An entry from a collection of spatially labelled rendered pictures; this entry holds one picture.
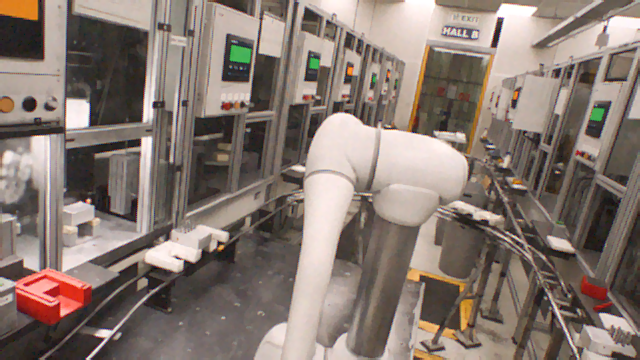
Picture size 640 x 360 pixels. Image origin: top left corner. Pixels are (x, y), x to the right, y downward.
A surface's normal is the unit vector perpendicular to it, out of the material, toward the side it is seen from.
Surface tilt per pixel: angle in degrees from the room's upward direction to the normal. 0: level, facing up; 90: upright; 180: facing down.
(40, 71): 90
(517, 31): 90
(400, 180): 101
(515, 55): 90
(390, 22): 90
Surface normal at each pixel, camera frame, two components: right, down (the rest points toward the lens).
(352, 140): -0.07, -0.60
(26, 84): 0.93, 0.23
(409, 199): -0.13, 0.44
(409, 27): -0.32, 0.18
